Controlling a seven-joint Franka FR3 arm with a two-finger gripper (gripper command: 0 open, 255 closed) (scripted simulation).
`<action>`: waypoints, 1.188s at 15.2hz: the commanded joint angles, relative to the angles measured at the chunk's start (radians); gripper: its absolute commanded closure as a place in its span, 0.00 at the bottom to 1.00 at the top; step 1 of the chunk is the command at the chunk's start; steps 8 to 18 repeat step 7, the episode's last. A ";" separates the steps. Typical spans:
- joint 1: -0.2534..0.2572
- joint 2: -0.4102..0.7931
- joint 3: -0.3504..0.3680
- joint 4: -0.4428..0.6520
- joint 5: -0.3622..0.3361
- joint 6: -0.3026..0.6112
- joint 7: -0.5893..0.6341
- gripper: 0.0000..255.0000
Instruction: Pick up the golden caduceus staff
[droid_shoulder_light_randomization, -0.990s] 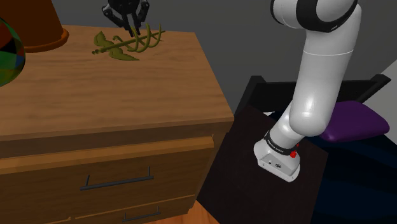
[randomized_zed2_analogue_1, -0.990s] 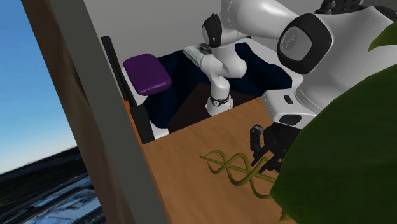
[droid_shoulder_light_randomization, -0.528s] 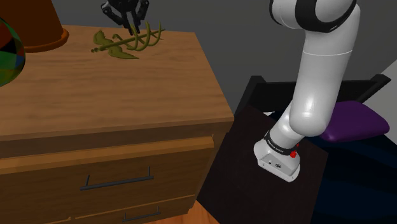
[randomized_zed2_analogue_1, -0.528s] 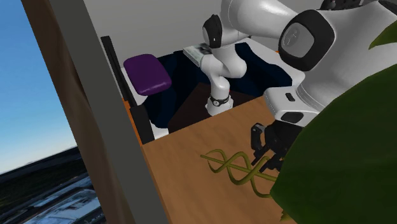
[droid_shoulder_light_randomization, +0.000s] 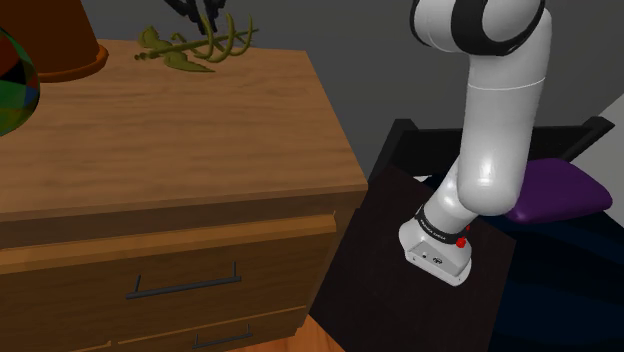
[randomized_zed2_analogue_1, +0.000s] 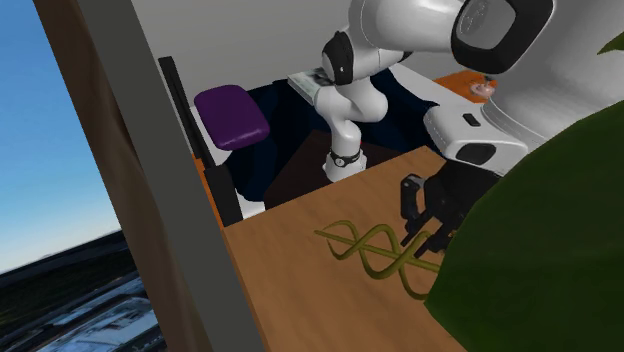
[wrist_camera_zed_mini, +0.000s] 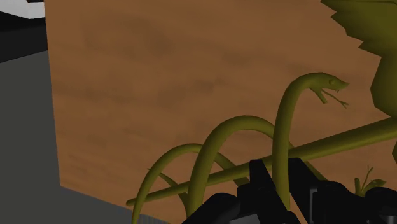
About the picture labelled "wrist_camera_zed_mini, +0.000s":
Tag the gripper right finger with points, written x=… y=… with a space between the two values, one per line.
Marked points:
x=328 y=201

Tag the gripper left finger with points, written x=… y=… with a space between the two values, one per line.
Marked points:
x=257 y=198

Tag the olive green winged snake figure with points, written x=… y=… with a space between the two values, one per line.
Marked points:
x=283 y=124

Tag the brown wooden table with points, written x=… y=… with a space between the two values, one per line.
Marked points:
x=155 y=93

